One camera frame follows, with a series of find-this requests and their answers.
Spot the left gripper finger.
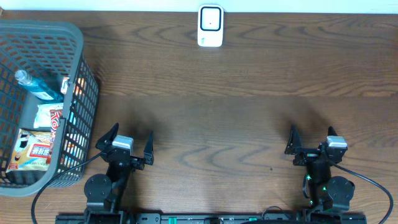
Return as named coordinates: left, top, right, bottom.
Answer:
left=144, top=131, right=154, bottom=166
left=95, top=123, right=119, bottom=151

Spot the red chocolate bar wrapper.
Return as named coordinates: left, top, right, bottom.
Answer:
left=46, top=109, right=63, bottom=164

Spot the light blue tissue pack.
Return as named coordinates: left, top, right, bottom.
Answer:
left=33, top=103, right=63, bottom=128

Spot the blue mouthwash bottle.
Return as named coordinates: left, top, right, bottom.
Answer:
left=14, top=70, right=63, bottom=103

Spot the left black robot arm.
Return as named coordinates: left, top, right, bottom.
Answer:
left=83, top=123, right=154, bottom=224

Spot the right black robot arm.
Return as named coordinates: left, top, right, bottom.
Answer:
left=284, top=126, right=355, bottom=223

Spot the orange basket tag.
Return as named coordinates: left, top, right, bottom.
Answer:
left=60, top=77, right=70, bottom=95

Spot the grey plastic shopping basket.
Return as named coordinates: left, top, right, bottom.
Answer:
left=1, top=20, right=99, bottom=197

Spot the left black cable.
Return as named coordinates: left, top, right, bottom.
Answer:
left=30, top=151, right=103, bottom=224

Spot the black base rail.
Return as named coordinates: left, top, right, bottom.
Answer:
left=55, top=212, right=368, bottom=224

